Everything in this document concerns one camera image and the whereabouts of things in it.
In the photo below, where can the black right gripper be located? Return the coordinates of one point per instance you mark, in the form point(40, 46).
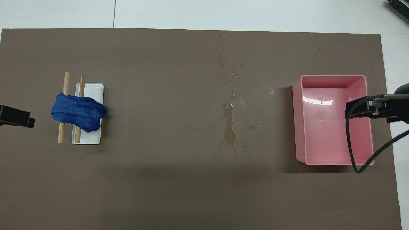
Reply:
point(401, 105)

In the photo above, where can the blue towel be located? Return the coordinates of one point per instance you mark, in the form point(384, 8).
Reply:
point(80, 111)

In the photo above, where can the white towel rack base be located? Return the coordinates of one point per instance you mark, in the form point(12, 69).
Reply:
point(94, 91)

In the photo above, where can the pink plastic bin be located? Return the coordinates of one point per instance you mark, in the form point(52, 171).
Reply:
point(332, 127)

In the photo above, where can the long wooden rack rod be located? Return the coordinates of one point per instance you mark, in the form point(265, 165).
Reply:
point(66, 83)

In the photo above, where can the short wooden rack rod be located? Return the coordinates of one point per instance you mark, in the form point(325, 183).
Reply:
point(82, 84)

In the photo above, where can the grey ribbed device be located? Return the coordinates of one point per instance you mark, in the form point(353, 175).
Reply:
point(399, 6)

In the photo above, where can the brown table mat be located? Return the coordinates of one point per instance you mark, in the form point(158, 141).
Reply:
point(159, 95)

